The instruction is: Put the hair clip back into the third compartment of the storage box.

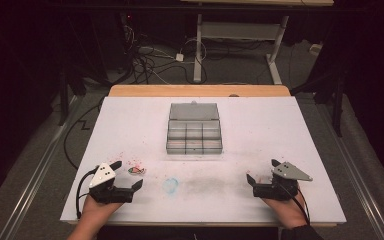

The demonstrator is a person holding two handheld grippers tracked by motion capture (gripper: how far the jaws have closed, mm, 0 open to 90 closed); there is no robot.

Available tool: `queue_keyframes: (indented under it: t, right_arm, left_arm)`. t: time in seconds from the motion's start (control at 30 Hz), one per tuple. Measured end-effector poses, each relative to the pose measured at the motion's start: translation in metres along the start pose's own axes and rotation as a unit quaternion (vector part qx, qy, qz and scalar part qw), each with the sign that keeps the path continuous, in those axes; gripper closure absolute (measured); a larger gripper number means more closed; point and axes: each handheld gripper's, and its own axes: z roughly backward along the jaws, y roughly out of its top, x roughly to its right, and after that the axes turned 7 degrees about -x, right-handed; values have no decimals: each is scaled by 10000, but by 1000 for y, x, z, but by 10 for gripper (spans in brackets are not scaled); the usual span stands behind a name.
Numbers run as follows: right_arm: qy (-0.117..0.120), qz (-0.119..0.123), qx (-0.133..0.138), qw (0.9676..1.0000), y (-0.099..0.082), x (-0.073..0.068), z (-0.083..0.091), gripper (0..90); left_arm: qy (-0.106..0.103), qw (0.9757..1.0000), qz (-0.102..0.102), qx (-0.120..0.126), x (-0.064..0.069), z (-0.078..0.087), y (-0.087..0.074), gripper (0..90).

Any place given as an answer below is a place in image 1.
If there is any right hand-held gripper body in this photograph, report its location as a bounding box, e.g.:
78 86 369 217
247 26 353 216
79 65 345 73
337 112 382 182
252 161 314 202

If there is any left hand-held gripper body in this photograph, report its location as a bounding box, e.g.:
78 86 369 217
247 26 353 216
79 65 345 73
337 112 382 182
88 162 135 205

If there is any clear plastic compartment box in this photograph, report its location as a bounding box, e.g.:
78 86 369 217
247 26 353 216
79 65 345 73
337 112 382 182
165 101 224 156

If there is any person's right hand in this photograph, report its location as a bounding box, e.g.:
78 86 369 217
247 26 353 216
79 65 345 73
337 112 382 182
261 193 310 230

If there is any person's left hand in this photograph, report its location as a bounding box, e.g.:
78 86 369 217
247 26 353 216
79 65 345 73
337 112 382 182
81 195 125 225

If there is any black stand leg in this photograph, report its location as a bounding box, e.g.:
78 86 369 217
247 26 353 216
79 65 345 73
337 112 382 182
57 68 72 127
332 74 345 138

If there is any small white floor box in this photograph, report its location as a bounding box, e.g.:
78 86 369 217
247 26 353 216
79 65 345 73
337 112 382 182
309 43 324 57

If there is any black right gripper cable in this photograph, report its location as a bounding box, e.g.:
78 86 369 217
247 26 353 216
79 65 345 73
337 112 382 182
279 183 311 225

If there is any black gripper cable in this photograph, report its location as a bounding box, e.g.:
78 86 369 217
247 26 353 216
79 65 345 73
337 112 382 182
75 168 98 220
279 183 311 225

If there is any pale blue ring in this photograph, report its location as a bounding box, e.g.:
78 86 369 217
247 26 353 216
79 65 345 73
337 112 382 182
162 177 180 195

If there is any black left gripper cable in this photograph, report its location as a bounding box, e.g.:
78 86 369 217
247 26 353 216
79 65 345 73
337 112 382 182
75 168 98 220

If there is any black floor cable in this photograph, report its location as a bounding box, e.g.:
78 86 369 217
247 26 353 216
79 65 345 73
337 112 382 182
62 98 105 172

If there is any metal floor rail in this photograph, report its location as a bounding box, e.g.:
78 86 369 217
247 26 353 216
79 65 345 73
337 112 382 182
0 94 82 240
314 98 384 240

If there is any tangle of black floor cables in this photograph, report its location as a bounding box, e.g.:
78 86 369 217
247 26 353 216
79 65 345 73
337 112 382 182
121 24 211 86

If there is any white metal desk frame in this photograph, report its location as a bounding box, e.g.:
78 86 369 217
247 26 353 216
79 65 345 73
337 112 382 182
192 13 290 85

